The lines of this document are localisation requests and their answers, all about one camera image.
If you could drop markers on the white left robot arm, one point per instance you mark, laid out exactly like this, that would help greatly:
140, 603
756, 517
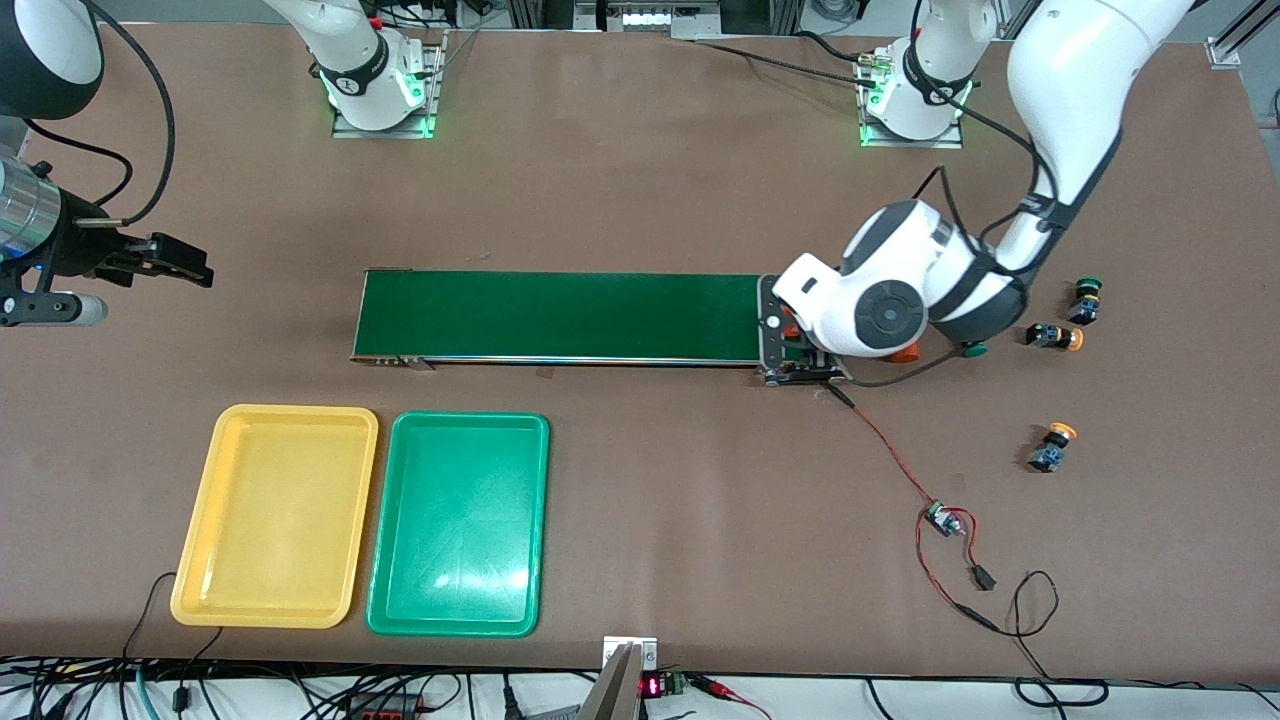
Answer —
1060, 80

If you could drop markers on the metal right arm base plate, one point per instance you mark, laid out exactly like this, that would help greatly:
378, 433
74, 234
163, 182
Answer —
380, 133

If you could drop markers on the white background equipment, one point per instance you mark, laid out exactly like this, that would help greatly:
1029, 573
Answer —
650, 18

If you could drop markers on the yellow cap push button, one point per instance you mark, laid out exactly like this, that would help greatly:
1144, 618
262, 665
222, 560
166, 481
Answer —
1050, 336
1048, 455

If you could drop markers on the aluminium stand bracket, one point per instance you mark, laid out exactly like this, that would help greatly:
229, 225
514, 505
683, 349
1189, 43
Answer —
620, 690

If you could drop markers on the red clip lead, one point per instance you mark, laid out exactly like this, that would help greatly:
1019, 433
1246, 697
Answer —
730, 692

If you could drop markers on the yellow plastic tray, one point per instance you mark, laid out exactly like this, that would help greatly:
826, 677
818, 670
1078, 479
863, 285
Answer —
275, 520

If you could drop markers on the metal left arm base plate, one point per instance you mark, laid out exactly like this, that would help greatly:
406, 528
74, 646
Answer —
910, 143

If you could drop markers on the black connector plug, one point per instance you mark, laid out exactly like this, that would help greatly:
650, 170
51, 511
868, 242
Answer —
984, 578

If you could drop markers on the aluminium corner bracket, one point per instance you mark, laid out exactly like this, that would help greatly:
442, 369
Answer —
1222, 52

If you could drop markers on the green cap push button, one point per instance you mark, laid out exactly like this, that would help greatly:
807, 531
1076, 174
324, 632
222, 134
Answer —
1085, 305
973, 349

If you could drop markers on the red LED display module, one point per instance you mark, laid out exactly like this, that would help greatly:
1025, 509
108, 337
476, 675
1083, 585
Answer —
652, 686

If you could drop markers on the small speed controller board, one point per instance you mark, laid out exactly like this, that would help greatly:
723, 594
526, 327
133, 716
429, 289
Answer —
938, 518

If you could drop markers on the green plastic tray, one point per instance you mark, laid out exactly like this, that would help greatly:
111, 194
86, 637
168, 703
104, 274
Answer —
460, 520

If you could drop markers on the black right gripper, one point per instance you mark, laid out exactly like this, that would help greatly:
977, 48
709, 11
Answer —
82, 249

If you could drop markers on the black power strip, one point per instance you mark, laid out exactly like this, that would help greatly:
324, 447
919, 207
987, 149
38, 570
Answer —
385, 708

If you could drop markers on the green belt conveyor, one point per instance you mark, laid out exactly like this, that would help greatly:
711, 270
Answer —
560, 315

